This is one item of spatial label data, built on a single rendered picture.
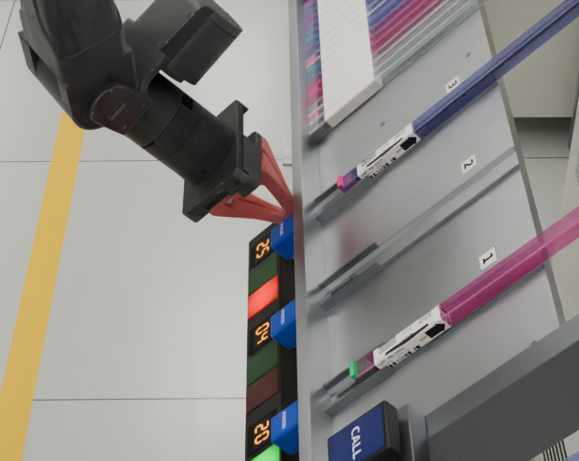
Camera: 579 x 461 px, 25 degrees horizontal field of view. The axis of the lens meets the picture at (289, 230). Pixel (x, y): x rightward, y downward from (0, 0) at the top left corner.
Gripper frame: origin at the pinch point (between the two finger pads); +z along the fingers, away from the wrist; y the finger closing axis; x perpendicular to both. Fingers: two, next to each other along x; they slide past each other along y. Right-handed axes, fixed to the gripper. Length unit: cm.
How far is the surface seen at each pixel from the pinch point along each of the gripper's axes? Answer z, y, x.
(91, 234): 29, 84, 74
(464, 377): 0.2, -29.3, -14.8
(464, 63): 1.0, 3.3, -19.3
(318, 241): 0.3, -5.7, -3.0
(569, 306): 47, 23, 1
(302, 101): -0.6, 13.5, -2.7
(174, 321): 39, 62, 63
